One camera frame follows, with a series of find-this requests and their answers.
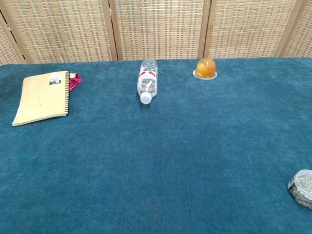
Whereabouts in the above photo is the clear plastic water bottle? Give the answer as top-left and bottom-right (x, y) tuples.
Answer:
(136, 59), (158, 105)

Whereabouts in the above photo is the blue table mat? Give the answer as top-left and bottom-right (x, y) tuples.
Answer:
(0, 57), (312, 234)

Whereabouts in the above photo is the orange jelly cup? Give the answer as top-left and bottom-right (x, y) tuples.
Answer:
(193, 58), (218, 80)

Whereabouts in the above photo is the pink snack packet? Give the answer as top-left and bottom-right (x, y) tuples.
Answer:
(69, 72), (82, 92)

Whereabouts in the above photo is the woven folding screen panel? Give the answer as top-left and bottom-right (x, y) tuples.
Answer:
(204, 0), (305, 59)
(0, 0), (117, 64)
(108, 0), (211, 61)
(275, 0), (312, 59)
(0, 11), (26, 65)

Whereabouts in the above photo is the kraft spiral notebook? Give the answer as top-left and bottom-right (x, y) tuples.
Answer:
(12, 71), (71, 127)

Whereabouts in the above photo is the clear round paperclip box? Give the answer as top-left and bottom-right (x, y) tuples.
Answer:
(287, 169), (312, 210)

